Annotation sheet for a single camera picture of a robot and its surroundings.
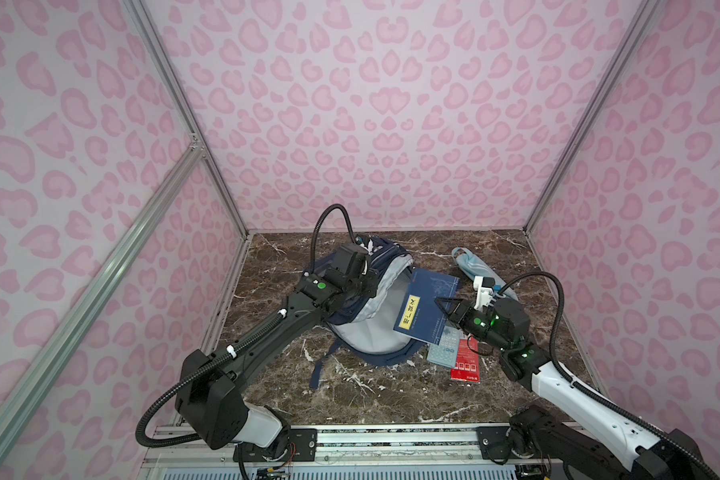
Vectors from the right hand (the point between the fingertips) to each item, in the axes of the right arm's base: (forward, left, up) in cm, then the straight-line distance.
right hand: (435, 301), depth 75 cm
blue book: (-2, +3, -5) cm, 6 cm away
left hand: (+8, +15, +2) cm, 17 cm away
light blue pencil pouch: (+25, -19, -18) cm, 36 cm away
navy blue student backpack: (+2, +15, -20) cm, 25 cm away
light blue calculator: (-5, -5, -19) cm, 21 cm away
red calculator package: (-7, -12, -21) cm, 25 cm away
